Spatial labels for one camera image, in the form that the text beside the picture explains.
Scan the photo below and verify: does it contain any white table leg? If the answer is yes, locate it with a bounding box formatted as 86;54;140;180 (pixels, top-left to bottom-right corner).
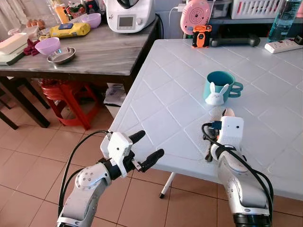
159;172;176;200

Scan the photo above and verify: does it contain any white bag under table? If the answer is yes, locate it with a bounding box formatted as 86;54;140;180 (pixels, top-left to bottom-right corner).
104;82;128;117

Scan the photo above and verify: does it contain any red plastic stool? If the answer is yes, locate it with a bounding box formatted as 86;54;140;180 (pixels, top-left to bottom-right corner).
40;79;100;131

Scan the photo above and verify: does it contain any grey-topped dark wooden table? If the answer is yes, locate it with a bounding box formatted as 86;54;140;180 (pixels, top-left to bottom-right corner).
0;17;161;131

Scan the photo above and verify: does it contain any teal mug with white rabbit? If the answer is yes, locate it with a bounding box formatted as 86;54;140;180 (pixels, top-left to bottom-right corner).
203;71;244;106

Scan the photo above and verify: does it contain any steel bowl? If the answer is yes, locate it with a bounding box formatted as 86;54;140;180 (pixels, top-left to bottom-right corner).
46;46;77;65

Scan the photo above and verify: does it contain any orange and black device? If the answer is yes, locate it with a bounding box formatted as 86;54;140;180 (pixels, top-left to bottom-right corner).
192;24;213;49

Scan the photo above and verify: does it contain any white kitchen machine with display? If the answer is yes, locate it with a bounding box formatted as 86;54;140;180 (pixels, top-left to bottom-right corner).
105;0;157;34

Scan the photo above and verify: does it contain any purple plastic bowl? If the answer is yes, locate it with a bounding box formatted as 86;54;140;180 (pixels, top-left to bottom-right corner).
35;37;62;56
81;12;102;29

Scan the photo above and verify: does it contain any yellow food package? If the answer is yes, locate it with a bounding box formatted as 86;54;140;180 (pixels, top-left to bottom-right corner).
49;22;91;39

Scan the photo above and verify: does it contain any pink round fan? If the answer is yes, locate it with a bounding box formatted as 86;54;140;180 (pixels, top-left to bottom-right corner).
180;0;213;35

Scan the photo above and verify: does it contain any dark red cloth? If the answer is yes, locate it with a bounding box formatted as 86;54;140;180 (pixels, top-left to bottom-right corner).
22;38;41;57

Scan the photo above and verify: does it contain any orange bottle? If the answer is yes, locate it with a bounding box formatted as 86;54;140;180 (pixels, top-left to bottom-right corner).
53;2;71;25

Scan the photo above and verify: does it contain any white flat box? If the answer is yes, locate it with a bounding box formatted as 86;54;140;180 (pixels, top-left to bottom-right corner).
0;33;29;55

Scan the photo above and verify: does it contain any white power strip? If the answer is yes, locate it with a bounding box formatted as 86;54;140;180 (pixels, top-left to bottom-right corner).
264;38;303;54

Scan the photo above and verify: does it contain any white plastic basket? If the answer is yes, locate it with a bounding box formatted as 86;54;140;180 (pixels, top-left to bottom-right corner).
230;0;287;20

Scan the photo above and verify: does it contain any blue transparent water bottle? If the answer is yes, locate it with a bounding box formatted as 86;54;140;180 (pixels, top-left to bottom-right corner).
267;0;303;44

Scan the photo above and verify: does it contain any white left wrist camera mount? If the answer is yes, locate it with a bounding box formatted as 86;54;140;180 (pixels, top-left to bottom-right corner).
100;131;134;177

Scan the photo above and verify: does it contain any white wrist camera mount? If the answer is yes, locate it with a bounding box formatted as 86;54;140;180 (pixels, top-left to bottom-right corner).
218;115;245;148
100;131;134;177

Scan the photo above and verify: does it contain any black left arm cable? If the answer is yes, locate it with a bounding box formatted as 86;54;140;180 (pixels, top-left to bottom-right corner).
57;130;111;214

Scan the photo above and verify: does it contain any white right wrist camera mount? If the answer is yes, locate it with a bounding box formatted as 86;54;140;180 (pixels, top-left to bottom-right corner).
218;115;245;148

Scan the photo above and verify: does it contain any black cylindrical handle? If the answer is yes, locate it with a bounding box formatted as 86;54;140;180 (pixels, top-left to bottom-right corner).
211;34;261;48

